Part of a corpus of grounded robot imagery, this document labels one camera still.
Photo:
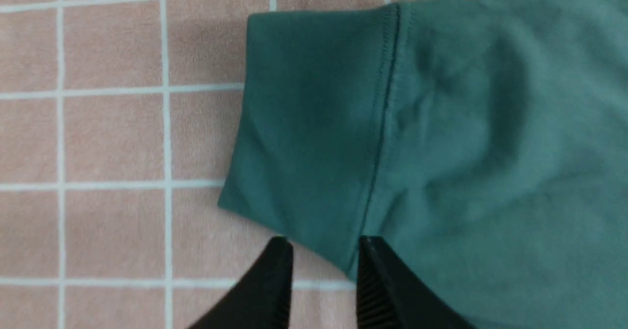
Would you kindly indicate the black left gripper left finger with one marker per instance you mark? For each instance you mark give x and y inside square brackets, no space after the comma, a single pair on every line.
[261,299]

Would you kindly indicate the pink checkered table cloth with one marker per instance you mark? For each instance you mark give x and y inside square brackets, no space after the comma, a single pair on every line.
[118,119]

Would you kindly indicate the green long-sleeved shirt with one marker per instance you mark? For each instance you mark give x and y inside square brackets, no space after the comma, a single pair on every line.
[485,140]

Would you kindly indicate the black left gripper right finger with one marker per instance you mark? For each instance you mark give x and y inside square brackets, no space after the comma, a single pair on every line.
[390,296]

